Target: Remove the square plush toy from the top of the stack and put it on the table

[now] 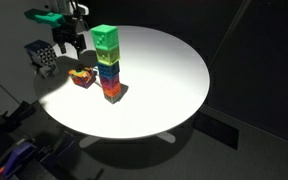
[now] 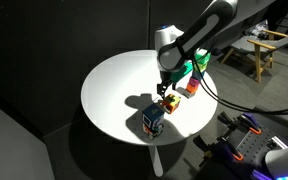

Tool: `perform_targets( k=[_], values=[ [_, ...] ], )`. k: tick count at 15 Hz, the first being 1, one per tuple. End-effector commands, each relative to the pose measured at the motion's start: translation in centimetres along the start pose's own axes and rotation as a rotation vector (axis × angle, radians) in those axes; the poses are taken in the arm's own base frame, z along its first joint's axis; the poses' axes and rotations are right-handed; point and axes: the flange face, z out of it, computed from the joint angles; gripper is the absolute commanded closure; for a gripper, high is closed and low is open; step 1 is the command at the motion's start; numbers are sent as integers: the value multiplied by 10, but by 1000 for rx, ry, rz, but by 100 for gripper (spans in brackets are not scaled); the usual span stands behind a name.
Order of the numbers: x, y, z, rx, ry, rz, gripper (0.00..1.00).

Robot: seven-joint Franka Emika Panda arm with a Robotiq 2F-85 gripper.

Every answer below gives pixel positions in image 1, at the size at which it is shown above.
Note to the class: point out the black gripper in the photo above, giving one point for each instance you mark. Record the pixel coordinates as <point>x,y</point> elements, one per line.
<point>67,33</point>

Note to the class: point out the orange purple square plush toy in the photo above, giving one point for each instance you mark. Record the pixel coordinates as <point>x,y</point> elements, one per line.
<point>82,77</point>

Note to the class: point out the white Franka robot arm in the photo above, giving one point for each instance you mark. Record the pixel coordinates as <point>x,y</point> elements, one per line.
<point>81,9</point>

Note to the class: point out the black white patterned plush cube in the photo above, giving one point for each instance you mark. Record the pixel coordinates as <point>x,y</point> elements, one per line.
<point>43,53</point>

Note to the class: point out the small grey white plush cube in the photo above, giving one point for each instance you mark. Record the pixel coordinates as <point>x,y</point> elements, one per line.
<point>47,71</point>

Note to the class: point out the green embossed soft block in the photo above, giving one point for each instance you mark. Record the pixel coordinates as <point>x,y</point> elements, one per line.
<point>104,37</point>

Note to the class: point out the lime embossed soft block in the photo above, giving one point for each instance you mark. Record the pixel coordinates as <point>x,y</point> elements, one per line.
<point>108,56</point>

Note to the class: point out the blue embossed soft block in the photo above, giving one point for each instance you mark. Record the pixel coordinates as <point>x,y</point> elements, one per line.
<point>108,70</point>

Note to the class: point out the magenta embossed soft block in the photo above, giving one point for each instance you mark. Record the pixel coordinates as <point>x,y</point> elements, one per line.
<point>109,81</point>

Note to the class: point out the orange embossed soft block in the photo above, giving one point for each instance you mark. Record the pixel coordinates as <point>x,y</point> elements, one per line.
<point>112,90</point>

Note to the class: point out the grey embossed soft block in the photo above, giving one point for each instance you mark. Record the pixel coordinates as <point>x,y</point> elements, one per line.
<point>113,98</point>

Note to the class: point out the purple clamp with orange trigger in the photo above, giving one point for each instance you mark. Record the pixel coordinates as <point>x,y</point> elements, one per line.
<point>15,158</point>

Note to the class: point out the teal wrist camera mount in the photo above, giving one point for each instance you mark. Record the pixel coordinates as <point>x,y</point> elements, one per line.
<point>45,18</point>

